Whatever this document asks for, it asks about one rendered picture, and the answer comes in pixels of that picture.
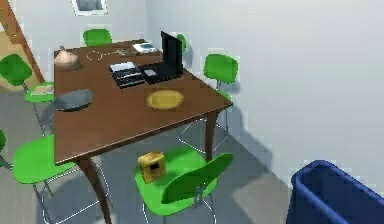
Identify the yellow plate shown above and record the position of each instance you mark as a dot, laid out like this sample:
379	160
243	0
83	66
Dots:
164	99

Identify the green chair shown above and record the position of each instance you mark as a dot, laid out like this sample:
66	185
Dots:
182	41
96	36
36	160
16	70
220	68
180	186

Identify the black laptop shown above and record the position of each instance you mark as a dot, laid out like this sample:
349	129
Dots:
170	63

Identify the yellow box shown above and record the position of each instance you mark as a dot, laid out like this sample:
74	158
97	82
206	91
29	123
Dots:
152	166

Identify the brown wooden table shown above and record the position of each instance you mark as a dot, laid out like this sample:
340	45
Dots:
116	116

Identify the black and white book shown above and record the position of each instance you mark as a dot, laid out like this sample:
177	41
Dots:
126	74

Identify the white and blue book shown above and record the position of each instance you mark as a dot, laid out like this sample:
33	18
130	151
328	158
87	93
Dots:
145	48

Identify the dark grey oval dish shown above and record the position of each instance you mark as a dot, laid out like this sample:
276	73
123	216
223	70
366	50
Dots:
73	99

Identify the blue bin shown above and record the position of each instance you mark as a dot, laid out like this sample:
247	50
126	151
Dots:
333	196

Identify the brown wooden beam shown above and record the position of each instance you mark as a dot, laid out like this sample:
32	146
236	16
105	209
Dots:
20	36

